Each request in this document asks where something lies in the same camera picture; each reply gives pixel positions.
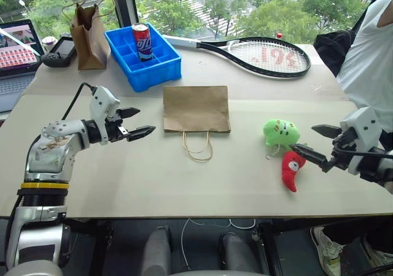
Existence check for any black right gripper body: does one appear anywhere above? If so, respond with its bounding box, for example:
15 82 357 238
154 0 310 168
325 130 357 172

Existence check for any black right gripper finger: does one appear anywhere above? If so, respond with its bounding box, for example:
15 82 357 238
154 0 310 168
311 124 342 140
289 143 332 173

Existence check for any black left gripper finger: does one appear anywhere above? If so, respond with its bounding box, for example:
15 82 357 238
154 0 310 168
125 125 157 143
118 106 142 119

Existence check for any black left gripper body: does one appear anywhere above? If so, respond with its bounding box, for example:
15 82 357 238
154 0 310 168
104 109 129 144

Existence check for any flat brown paper bag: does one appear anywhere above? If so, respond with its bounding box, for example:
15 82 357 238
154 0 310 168
161 85 232 163

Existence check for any standing brown paper bag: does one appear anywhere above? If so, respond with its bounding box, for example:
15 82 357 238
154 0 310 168
61 0 117 71

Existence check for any red plush chili toy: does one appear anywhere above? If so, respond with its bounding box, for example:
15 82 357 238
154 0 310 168
281 150 307 194

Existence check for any green plush toy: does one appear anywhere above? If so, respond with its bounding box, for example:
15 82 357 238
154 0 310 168
262 118 309 160

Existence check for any blue plastic divided crate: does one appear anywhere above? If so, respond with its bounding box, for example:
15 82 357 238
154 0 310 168
103 22 183 93

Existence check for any red soda can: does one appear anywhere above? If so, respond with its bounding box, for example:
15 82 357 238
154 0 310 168
131 23 154 63

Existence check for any person in white shirt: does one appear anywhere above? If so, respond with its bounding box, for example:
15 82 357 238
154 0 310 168
319 0 393 252

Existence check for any black backpack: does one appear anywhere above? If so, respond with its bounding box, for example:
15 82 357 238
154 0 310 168
313 29 357 77

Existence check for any black and white tennis racket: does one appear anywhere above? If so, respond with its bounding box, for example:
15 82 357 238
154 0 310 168
162 34 312 80

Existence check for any black handheld game console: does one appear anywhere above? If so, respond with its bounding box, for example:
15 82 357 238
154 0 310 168
41 33 78 69

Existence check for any white sneaker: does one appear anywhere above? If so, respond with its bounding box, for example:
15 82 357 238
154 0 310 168
361 235 393 274
309 226 345 276

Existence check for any black table leg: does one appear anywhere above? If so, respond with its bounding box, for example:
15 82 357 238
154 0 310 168
64 219 112 276
257 222 285 276

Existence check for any white cup with purple lid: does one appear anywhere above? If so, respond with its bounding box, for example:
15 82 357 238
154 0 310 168
41 36 56 56

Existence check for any grey laptop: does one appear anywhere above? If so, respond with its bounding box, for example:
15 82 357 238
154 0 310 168
0 18 45 114

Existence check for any dark rounded grey shape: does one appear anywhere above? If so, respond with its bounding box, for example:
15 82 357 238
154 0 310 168
140 225 173 276
218 232 262 274

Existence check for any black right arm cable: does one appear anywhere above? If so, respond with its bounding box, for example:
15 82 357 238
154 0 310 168
332 143 393 160

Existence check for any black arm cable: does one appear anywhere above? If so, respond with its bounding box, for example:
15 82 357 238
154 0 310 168
332 143 393 160
61 82 99 120

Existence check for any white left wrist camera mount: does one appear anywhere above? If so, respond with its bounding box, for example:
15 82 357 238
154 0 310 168
89 85 121 145

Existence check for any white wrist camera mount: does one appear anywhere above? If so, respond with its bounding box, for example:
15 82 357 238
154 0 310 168
89 85 121 145
339 106 383 176

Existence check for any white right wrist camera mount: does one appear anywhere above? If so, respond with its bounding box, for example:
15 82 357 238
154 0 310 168
339 106 383 176

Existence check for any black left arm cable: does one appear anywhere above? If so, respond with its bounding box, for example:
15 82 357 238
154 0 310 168
61 82 99 120

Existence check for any black window frame post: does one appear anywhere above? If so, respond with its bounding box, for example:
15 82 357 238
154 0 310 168
107 0 139 28

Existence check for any thin white cable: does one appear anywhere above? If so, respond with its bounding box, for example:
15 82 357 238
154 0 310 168
180 217 257 268

